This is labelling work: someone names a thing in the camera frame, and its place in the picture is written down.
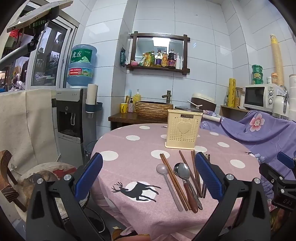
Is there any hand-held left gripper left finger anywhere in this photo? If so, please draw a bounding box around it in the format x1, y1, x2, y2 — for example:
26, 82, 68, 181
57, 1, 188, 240
25, 152, 103, 241

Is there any blue-grey cup holder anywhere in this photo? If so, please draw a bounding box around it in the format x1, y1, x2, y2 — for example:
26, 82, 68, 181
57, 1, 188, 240
85, 102, 103, 116

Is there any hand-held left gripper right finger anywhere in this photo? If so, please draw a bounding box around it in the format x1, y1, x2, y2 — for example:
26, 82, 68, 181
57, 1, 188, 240
192, 152, 271, 241

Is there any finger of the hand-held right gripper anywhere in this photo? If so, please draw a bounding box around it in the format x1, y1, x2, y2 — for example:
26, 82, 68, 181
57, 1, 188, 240
259, 162, 287, 186
277, 152, 296, 181

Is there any grey water dispenser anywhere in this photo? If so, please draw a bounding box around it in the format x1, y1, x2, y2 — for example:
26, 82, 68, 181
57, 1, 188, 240
56, 88, 97, 167

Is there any wood-handled metal spoon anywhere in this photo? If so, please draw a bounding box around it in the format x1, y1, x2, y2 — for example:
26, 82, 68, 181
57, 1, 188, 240
178, 163, 199, 213

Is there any glass jar with grains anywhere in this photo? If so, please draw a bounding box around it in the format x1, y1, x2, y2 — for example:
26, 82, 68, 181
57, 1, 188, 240
235, 88, 243, 107

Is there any dark soy sauce bottle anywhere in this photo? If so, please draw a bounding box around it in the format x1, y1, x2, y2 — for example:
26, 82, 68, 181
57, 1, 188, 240
167, 49, 176, 68

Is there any bronze faucet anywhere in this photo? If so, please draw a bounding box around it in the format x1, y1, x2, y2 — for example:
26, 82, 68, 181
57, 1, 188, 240
161, 90, 173, 103

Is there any blue water jug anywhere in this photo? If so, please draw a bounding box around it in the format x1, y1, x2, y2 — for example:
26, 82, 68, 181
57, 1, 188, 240
67, 44, 97, 88

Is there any wooden box shelf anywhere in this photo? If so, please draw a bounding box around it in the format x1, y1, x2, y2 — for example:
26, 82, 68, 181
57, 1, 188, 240
220, 105, 250, 116

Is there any yellow wrap roll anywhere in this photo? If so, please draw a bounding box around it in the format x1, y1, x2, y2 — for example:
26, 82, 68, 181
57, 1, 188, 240
228, 78, 236, 107

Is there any brown white rice cooker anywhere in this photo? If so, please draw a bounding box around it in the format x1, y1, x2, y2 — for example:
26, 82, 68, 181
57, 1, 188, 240
191, 93, 217, 112

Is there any wooden framed wall shelf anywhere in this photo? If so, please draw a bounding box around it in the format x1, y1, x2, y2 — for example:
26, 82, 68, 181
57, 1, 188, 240
127, 32, 190, 76

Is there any cream plastic utensil holder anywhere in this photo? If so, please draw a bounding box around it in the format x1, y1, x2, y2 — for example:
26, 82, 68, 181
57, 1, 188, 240
165, 109, 204, 149

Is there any dark trash bin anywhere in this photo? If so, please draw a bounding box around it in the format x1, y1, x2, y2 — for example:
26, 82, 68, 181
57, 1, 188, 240
85, 140, 100, 163

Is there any pink polka-dot tablecloth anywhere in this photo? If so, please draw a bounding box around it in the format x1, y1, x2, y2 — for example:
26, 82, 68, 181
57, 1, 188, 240
91, 123, 262, 241

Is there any all-metal spoon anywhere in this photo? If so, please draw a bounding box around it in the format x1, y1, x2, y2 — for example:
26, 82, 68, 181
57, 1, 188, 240
174, 163, 203, 210

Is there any beige cloth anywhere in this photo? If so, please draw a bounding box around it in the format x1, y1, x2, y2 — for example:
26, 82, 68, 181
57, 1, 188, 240
0, 89, 61, 173

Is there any yellow seasoning packet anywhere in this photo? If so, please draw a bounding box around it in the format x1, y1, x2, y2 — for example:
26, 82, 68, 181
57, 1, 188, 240
142, 53, 153, 67

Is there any phone on stand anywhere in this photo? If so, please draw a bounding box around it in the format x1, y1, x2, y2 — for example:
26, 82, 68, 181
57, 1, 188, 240
7, 0, 73, 33

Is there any tall yellow paper cup stack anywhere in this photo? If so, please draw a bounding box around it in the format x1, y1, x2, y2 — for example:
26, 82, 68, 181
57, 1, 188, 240
270, 34, 284, 86

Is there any white paper cup tube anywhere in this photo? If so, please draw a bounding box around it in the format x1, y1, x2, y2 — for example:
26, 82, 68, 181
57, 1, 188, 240
86, 84, 99, 105

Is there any white kettle metal handle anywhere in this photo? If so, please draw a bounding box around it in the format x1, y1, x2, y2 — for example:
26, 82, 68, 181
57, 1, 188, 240
273, 88, 289, 118

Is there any dark wooden vanity table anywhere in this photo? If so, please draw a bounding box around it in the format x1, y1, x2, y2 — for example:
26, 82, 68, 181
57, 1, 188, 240
108, 113, 176, 131

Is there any purple floral cloth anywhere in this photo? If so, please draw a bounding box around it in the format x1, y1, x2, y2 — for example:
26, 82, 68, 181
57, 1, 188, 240
199, 110, 296, 234

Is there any white pan glass lid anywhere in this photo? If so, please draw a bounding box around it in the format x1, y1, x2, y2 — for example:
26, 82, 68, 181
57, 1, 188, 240
174, 105, 222, 122

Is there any wooden chair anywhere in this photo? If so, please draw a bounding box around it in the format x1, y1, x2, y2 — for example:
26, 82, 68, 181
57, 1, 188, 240
0, 149, 27, 212

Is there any sliding glass window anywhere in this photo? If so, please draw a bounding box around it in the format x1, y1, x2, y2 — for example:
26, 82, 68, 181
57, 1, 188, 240
30, 16, 79, 87

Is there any white microwave oven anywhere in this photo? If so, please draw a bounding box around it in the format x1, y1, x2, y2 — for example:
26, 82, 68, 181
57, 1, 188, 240
243, 84, 289, 116

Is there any woven-pattern basin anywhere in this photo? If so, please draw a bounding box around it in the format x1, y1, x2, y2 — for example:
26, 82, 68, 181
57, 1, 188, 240
135, 101, 174, 119

